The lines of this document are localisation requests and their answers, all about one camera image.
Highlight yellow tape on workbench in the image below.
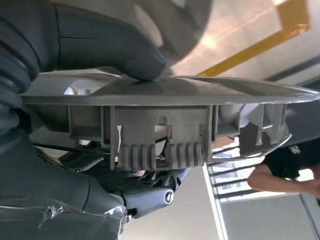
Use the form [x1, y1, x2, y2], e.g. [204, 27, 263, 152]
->
[198, 0, 312, 78]

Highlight person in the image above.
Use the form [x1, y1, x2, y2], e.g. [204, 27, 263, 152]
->
[247, 102, 320, 200]

